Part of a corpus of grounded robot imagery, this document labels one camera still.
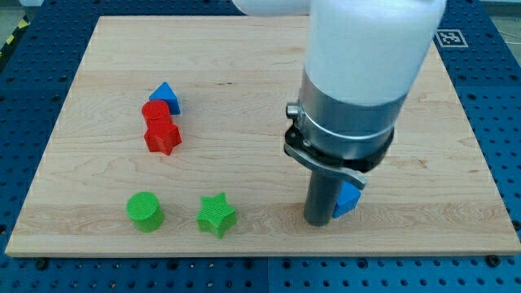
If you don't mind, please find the silver metal wrist flange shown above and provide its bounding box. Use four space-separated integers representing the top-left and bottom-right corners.
284 72 406 189

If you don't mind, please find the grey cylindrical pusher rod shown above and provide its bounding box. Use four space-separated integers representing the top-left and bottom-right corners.
304 171 344 227

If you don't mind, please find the blue cube block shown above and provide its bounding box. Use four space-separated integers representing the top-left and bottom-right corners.
332 181 361 218

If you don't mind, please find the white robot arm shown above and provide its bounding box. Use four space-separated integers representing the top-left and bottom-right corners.
234 0 446 226

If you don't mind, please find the green star block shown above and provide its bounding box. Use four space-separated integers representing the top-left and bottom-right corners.
196 192 237 239

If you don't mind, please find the white fiducial marker tag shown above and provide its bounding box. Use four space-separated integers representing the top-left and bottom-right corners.
436 28 468 48

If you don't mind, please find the wooden board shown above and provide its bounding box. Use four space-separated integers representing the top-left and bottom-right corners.
6 16 520 258

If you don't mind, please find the red star block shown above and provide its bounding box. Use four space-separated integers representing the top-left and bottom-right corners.
144 122 182 155

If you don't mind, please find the blue triangle block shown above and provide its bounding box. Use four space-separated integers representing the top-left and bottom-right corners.
149 82 182 115

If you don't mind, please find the red cylinder block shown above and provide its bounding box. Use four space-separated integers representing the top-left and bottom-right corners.
142 99 172 128

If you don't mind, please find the green cylinder block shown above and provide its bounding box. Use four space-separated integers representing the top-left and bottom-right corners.
125 191 164 233

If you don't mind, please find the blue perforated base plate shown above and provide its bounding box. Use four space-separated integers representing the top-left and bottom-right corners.
1 0 520 292

